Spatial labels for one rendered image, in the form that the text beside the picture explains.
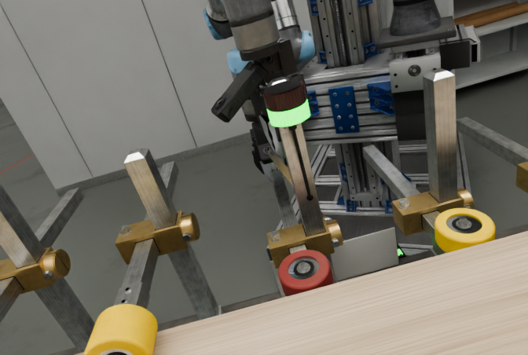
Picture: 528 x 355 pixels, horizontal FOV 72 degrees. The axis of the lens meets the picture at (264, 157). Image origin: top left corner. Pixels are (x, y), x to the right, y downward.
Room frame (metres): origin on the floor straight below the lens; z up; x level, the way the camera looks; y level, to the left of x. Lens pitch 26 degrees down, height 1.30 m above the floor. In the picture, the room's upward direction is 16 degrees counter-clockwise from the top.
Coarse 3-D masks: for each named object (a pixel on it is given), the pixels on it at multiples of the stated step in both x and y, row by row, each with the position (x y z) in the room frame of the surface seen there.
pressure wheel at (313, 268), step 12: (300, 252) 0.45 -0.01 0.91; (312, 252) 0.44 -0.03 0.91; (288, 264) 0.43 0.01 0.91; (300, 264) 0.42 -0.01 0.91; (312, 264) 0.42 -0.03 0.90; (324, 264) 0.41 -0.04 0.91; (288, 276) 0.40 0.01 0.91; (300, 276) 0.40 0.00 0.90; (312, 276) 0.39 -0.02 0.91; (324, 276) 0.39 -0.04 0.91; (288, 288) 0.39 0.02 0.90; (300, 288) 0.38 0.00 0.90; (312, 288) 0.38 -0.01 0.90
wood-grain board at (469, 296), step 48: (336, 288) 0.36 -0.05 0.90; (384, 288) 0.34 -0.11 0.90; (432, 288) 0.32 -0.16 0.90; (480, 288) 0.30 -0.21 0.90; (192, 336) 0.35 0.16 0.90; (240, 336) 0.33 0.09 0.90; (288, 336) 0.31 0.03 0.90; (336, 336) 0.29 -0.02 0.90; (384, 336) 0.28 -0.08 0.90; (432, 336) 0.26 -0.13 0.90; (480, 336) 0.25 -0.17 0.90
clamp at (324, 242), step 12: (288, 228) 0.56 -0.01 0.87; (300, 228) 0.55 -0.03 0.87; (324, 228) 0.53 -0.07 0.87; (336, 228) 0.53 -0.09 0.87; (288, 240) 0.53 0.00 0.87; (300, 240) 0.52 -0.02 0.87; (312, 240) 0.52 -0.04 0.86; (324, 240) 0.52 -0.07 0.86; (336, 240) 0.51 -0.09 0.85; (276, 252) 0.52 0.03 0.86; (288, 252) 0.52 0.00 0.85; (324, 252) 0.52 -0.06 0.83; (276, 264) 0.52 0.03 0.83
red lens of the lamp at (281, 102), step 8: (304, 88) 0.48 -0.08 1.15; (264, 96) 0.49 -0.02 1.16; (272, 96) 0.47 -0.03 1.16; (280, 96) 0.47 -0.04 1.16; (288, 96) 0.47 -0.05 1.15; (296, 96) 0.47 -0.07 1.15; (304, 96) 0.48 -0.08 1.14; (272, 104) 0.48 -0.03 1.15; (280, 104) 0.47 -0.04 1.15; (288, 104) 0.47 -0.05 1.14; (296, 104) 0.47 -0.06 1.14
